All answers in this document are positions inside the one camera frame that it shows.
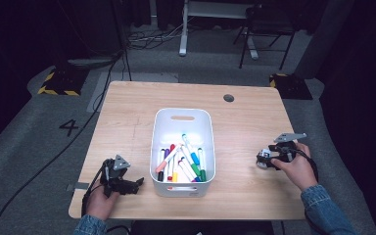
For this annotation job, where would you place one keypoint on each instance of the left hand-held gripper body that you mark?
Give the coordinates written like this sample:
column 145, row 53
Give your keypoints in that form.
column 112, row 178

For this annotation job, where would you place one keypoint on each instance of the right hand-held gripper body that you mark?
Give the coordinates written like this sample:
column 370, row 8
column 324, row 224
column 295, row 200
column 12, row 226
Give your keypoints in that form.
column 287, row 150

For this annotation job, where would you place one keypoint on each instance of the white toy car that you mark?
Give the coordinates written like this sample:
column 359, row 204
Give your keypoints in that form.
column 265, row 154

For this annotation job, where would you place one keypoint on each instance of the black capped marker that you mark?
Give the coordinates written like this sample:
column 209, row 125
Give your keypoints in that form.
column 160, row 177

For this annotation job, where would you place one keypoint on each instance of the yellow capped marker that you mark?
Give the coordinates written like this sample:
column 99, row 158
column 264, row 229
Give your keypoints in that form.
column 175, row 178

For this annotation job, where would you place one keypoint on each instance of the purple capped marker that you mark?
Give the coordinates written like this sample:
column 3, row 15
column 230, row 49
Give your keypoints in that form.
column 166, row 152

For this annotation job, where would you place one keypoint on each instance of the brown-red capped marker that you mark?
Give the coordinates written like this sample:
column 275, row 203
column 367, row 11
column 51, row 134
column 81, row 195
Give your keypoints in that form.
column 185, row 171

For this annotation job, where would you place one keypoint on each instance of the red capped marker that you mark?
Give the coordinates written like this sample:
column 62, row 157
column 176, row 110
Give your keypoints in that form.
column 172, row 147

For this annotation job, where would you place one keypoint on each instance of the magenta capped marker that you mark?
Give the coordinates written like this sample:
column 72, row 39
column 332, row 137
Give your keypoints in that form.
column 196, row 179

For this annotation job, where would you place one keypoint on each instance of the bright green capped marker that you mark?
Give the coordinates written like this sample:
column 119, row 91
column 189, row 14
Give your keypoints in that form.
column 196, row 169

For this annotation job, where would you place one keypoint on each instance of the light blue capped marker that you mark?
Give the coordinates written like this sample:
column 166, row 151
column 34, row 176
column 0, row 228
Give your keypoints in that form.
column 194, row 159

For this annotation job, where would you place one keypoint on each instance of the white plastic storage bin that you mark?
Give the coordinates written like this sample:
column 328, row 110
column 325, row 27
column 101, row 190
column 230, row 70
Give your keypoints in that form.
column 173, row 130

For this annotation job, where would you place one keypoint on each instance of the dark green capped marker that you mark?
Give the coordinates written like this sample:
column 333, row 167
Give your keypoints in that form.
column 202, row 176

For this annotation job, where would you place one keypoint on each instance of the person's right hand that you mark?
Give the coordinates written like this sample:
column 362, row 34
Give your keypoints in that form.
column 298, row 169

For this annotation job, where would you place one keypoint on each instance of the person's left hand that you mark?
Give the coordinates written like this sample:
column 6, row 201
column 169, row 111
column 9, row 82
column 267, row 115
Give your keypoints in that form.
column 98, row 206

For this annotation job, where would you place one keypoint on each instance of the grey tape piece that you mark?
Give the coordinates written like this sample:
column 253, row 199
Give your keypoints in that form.
column 78, row 186

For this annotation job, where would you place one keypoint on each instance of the black yellow striped floor base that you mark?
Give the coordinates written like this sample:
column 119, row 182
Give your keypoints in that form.
column 62, row 83
column 290, row 88

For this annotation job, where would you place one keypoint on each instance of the grey table grommet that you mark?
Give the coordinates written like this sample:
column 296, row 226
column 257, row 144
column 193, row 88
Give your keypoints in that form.
column 228, row 98

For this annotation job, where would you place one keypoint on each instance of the grey stand base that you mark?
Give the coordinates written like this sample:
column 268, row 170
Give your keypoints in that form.
column 91, row 62

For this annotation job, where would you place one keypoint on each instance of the grey curtain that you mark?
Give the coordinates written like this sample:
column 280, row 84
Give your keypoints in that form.
column 326, row 32

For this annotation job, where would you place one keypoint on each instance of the black chair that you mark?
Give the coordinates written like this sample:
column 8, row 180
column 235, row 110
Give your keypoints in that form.
column 267, row 23

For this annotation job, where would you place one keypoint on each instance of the black stand pole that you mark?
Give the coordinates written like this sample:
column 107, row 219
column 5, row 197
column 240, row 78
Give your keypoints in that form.
column 121, row 36

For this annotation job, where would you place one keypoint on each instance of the white desk frame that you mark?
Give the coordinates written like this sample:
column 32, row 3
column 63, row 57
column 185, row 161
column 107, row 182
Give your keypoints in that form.
column 183, row 32

